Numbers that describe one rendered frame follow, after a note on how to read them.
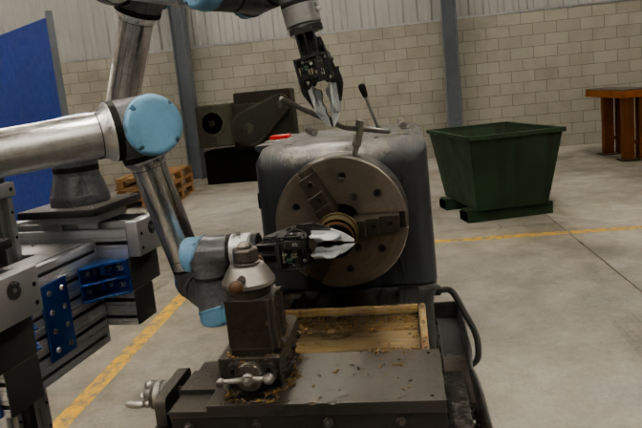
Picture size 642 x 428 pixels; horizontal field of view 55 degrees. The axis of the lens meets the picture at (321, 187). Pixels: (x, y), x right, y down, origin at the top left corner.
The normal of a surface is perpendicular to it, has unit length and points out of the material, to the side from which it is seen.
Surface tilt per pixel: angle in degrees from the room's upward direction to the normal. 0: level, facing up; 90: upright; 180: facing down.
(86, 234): 90
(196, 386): 0
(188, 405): 0
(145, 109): 89
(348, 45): 90
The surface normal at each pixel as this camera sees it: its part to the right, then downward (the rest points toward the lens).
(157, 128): 0.61, 0.06
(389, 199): -0.13, 0.17
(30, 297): 0.97, -0.06
